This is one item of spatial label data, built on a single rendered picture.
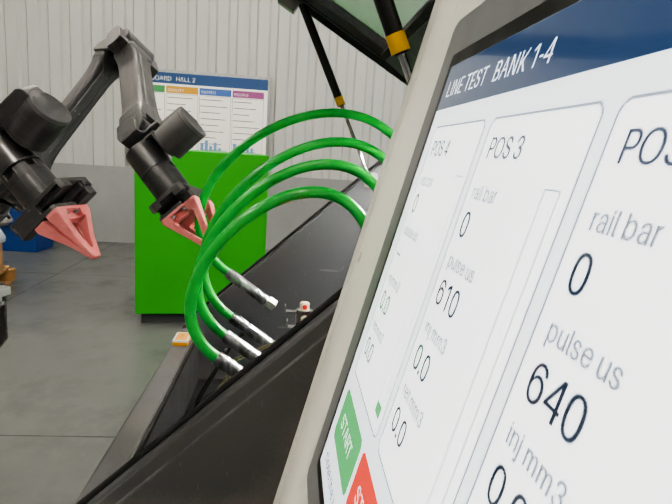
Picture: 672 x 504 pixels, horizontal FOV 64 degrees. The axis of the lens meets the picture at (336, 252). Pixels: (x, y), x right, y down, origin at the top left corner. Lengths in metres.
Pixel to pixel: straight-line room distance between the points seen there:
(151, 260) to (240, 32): 4.01
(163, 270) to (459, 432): 4.02
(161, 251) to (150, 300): 0.38
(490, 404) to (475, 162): 0.11
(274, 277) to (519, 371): 1.06
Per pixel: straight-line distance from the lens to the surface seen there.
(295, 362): 0.55
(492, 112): 0.25
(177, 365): 1.06
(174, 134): 0.90
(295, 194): 0.61
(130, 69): 1.20
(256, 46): 7.41
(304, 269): 1.20
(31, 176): 0.81
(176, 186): 0.86
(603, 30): 0.19
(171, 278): 4.19
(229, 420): 0.58
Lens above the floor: 1.35
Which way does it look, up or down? 10 degrees down
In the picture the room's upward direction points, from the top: 4 degrees clockwise
